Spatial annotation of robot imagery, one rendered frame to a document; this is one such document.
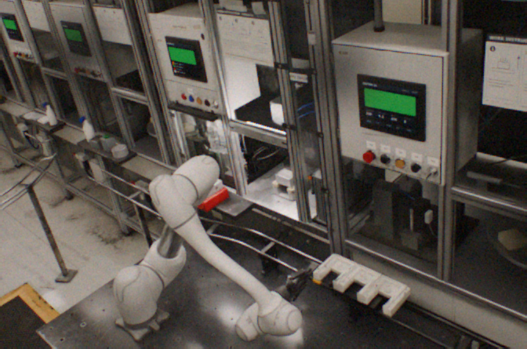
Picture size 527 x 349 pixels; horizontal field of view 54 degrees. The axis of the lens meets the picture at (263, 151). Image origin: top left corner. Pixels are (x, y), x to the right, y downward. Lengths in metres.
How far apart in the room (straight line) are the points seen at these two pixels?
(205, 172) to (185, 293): 0.78
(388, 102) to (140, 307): 1.33
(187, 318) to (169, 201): 0.73
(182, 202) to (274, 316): 0.51
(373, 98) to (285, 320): 0.81
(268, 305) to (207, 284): 0.73
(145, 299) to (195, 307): 0.26
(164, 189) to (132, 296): 0.61
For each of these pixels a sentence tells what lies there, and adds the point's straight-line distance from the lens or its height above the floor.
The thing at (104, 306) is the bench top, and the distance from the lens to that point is 2.65.
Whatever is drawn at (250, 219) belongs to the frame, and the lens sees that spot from 3.06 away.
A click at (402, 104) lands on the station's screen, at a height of 1.63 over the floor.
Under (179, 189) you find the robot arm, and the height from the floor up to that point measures 1.41.
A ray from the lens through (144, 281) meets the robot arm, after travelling 2.32.
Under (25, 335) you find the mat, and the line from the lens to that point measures 3.80.
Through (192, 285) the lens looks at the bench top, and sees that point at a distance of 2.58.
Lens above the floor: 2.35
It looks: 28 degrees down
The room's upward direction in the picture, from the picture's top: 9 degrees counter-clockwise
